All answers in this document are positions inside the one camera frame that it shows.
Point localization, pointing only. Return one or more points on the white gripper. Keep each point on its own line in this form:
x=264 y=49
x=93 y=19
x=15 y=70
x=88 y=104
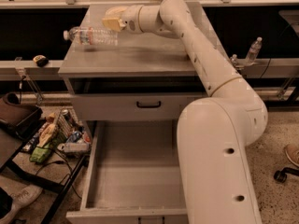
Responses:
x=131 y=18

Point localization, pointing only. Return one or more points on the clear plastic water bottle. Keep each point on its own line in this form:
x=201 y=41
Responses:
x=91 y=36

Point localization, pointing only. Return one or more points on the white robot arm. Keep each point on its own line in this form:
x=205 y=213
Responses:
x=212 y=132

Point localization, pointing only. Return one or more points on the grey drawer cabinet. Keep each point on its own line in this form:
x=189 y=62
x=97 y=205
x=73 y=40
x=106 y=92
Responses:
x=145 y=63

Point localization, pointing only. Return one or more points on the closed grey top drawer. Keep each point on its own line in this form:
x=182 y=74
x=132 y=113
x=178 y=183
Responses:
x=131 y=107

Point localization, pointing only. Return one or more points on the small background water bottle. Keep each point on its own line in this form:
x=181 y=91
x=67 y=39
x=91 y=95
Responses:
x=254 y=51

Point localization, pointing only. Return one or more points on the open grey middle drawer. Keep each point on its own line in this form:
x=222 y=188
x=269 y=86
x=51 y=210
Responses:
x=133 y=176

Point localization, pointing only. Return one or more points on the black yellow tape measure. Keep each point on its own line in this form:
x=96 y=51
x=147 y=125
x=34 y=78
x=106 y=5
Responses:
x=41 y=60

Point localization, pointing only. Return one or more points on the brown bag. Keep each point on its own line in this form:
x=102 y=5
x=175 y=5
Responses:
x=16 y=119

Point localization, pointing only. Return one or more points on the green snack bag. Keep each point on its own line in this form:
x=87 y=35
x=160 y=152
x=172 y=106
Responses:
x=40 y=154

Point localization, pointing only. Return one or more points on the white shoe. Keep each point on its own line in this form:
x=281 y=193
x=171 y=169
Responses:
x=12 y=204

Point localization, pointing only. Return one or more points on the brown shoe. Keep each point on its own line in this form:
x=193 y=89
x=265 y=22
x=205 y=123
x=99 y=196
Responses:
x=292 y=153

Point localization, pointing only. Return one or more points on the black chair caster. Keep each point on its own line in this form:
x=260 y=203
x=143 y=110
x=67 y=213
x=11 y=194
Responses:
x=281 y=176

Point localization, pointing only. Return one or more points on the wire basket of snacks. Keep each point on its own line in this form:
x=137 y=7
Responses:
x=66 y=134

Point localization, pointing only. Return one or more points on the black table frame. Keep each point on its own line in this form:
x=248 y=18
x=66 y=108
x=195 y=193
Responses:
x=10 y=147

